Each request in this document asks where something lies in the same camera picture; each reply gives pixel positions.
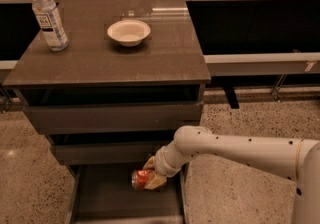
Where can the clear plastic water bottle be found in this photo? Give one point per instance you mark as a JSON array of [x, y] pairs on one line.
[[49, 20]]

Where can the top grey drawer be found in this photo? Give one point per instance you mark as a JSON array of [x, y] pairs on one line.
[[52, 120]]

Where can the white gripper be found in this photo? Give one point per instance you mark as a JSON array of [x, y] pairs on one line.
[[162, 164]]

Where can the dark grey drawer cabinet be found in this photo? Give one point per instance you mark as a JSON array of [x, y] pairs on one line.
[[166, 68]]

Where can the red coke can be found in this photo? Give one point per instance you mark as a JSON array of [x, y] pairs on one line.
[[140, 178]]

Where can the white paper bowl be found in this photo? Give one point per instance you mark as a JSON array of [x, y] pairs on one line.
[[129, 33]]

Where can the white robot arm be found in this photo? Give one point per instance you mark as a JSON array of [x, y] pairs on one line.
[[296, 159]]

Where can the middle grey drawer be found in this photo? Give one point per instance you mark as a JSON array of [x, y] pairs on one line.
[[106, 153]]

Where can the open bottom grey drawer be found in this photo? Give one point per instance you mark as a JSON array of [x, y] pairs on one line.
[[103, 194]]

